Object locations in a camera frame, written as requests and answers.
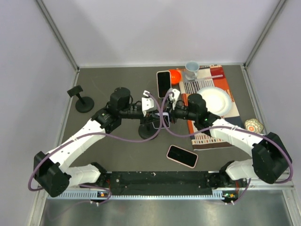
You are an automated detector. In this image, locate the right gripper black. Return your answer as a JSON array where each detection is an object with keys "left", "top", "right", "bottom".
[{"left": 162, "top": 99, "right": 198, "bottom": 124}]

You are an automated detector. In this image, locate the black clamp phone stand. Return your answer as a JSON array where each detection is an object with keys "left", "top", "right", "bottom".
[{"left": 138, "top": 123, "right": 157, "bottom": 139}]

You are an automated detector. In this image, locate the phone with lavender case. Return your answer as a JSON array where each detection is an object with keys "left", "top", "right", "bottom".
[{"left": 151, "top": 112, "right": 171, "bottom": 129}]

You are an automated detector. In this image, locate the phone with white case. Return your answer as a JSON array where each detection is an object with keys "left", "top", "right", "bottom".
[{"left": 156, "top": 71, "right": 171, "bottom": 98}]

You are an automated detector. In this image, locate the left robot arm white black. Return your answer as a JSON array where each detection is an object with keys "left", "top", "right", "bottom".
[{"left": 28, "top": 87, "right": 159, "bottom": 197}]

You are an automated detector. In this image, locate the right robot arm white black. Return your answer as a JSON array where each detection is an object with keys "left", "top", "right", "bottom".
[{"left": 161, "top": 91, "right": 293, "bottom": 186}]

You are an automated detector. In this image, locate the phone with pink case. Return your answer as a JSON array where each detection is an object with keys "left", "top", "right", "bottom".
[{"left": 166, "top": 145, "right": 198, "bottom": 169}]

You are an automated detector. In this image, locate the orange bowl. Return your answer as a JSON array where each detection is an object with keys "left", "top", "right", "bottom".
[{"left": 169, "top": 69, "right": 182, "bottom": 86}]

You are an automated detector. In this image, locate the white plate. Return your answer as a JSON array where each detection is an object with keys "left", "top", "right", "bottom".
[{"left": 197, "top": 87, "right": 232, "bottom": 116}]

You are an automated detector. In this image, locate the light blue cup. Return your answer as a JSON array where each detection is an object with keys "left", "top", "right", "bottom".
[{"left": 185, "top": 61, "right": 199, "bottom": 80}]

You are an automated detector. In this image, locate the patchwork placemat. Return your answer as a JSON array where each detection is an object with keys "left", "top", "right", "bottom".
[{"left": 176, "top": 65, "right": 245, "bottom": 151}]

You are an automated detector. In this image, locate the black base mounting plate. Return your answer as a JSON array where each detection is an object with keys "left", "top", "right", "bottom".
[{"left": 86, "top": 171, "right": 237, "bottom": 195}]

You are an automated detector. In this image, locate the small patterned bowl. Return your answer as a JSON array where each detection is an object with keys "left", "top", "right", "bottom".
[{"left": 245, "top": 119, "right": 264, "bottom": 134}]

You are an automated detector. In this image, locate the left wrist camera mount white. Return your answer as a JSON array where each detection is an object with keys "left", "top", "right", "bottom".
[{"left": 141, "top": 90, "right": 157, "bottom": 117}]

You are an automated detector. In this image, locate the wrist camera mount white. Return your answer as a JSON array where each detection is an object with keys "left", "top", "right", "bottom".
[
  {"left": 141, "top": 90, "right": 157, "bottom": 117},
  {"left": 168, "top": 88, "right": 181, "bottom": 104}
]

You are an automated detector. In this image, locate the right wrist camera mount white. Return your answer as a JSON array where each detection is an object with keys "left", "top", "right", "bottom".
[{"left": 168, "top": 88, "right": 181, "bottom": 104}]

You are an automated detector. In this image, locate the pink handled knife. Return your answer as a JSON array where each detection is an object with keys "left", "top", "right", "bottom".
[{"left": 198, "top": 74, "right": 223, "bottom": 81}]

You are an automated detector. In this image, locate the slotted cable duct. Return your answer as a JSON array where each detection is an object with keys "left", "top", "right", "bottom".
[{"left": 48, "top": 189, "right": 236, "bottom": 200}]

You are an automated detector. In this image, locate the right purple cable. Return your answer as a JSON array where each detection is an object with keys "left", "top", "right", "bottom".
[{"left": 159, "top": 91, "right": 293, "bottom": 205}]

